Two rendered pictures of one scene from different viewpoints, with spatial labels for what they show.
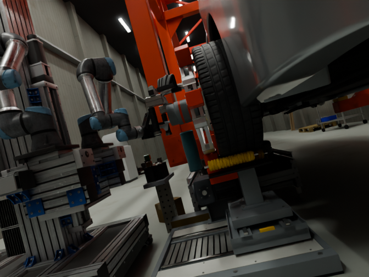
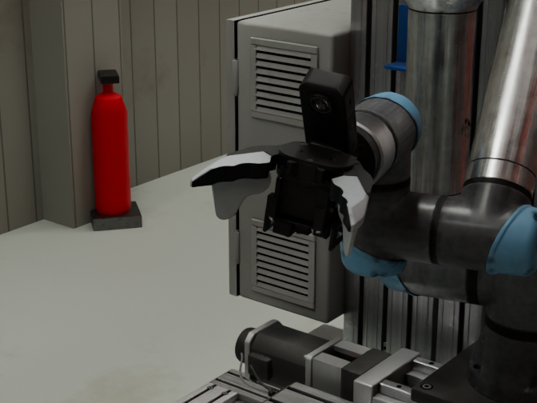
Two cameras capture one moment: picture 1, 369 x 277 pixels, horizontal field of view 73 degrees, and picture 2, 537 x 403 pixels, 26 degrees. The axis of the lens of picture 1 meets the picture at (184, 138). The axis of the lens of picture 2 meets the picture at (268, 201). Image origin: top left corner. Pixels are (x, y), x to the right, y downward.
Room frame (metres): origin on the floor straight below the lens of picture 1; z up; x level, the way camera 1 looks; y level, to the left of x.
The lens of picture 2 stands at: (-0.07, 0.25, 1.56)
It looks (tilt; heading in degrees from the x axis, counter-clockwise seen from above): 19 degrees down; 32
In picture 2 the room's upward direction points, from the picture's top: straight up
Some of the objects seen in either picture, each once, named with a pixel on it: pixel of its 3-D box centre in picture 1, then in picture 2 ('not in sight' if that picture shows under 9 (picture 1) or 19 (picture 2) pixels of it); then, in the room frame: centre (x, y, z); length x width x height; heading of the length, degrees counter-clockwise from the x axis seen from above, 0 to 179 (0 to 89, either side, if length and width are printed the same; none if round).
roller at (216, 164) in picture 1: (230, 160); not in sight; (1.35, -0.21, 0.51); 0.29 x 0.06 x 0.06; 84
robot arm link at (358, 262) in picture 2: not in sight; (388, 224); (1.02, 0.77, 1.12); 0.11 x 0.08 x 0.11; 99
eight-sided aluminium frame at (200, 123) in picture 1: (197, 107); not in sight; (1.48, -0.12, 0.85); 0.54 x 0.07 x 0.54; 174
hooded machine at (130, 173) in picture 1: (118, 158); not in sight; (8.07, 2.21, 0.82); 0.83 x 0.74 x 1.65; 174
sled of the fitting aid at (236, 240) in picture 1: (260, 221); not in sight; (1.43, -0.29, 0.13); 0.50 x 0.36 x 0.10; 174
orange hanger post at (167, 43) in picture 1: (174, 76); not in sight; (3.90, -0.12, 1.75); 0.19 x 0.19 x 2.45; 84
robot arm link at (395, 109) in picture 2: not in sight; (376, 136); (1.02, 0.79, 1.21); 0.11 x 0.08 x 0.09; 9
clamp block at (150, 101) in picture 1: (154, 100); not in sight; (1.33, 0.10, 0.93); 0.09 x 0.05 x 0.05; 84
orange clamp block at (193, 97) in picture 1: (194, 99); not in sight; (1.16, -0.09, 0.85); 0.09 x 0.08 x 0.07; 174
